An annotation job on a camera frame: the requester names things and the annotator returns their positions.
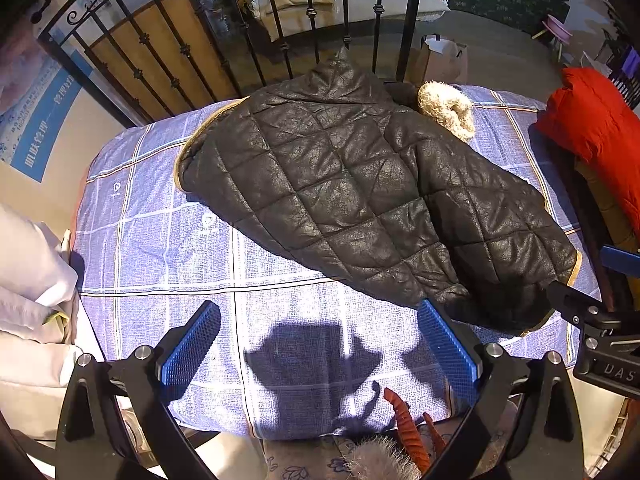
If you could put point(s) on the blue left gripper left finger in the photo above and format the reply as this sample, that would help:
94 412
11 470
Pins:
183 349

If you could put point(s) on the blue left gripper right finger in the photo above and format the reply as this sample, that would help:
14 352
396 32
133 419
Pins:
453 346

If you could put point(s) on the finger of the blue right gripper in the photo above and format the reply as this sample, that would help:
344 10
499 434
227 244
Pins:
621 261

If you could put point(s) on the black quilted shearling jacket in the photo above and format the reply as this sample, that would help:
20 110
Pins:
328 170

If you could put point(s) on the pile of white clothes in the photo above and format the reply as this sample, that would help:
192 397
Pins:
38 313

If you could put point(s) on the blue plaid bed sheet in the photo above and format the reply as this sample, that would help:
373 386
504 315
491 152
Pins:
297 356

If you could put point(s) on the red puffy garment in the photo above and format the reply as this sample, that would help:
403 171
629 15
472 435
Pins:
588 117

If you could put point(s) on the pink small stool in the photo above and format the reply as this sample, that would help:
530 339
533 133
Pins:
561 36

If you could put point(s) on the brown paper shopping bag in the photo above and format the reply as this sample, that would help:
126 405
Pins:
438 59

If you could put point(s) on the black iron bed footboard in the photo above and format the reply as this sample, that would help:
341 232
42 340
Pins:
145 60

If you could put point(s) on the blue and white wall poster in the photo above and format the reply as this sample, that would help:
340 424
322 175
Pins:
37 93

